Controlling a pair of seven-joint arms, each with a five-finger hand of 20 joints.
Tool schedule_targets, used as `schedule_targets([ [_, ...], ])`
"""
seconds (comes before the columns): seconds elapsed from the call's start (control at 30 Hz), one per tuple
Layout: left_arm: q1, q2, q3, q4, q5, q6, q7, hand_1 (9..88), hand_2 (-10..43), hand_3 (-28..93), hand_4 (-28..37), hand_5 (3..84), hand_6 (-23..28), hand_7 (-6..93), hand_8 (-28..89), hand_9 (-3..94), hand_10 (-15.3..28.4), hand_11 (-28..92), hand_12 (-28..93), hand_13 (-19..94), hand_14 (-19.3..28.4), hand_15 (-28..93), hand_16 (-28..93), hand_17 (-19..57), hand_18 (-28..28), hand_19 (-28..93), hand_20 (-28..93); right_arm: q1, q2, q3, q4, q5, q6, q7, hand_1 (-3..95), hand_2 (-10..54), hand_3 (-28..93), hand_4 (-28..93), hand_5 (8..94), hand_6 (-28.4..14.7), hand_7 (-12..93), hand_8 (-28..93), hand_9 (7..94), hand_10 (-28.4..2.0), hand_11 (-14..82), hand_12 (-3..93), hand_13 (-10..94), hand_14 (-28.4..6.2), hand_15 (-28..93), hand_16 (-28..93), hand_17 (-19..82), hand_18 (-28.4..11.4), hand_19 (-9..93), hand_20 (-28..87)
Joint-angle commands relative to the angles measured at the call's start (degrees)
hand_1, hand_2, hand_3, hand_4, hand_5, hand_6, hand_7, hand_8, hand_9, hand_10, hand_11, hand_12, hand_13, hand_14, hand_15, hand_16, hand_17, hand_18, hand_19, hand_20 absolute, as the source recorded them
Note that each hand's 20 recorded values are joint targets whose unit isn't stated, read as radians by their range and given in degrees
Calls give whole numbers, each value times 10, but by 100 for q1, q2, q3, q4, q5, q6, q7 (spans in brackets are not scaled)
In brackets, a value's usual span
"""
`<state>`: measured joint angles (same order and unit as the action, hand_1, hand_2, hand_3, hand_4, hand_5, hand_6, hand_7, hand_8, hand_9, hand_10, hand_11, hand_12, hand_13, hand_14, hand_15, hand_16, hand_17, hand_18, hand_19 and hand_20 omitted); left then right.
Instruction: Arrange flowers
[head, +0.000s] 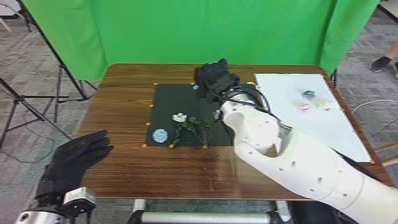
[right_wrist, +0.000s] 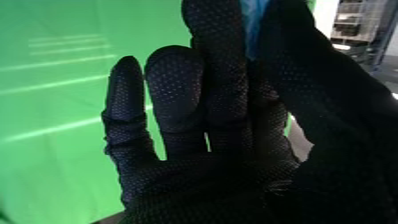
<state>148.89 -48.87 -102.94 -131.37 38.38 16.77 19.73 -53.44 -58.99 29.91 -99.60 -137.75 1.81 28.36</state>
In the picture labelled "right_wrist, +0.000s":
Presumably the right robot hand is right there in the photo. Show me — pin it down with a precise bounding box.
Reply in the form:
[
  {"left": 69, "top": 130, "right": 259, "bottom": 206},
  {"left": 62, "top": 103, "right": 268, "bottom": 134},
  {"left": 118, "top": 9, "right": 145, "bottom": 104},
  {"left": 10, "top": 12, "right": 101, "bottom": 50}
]
[{"left": 99, "top": 0, "right": 398, "bottom": 224}]

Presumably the metal shelf rack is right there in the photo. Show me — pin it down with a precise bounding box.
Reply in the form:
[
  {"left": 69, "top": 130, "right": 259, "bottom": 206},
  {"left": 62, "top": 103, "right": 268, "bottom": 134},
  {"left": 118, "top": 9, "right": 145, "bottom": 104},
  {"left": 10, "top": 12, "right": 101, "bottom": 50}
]
[{"left": 326, "top": 0, "right": 398, "bottom": 69}]

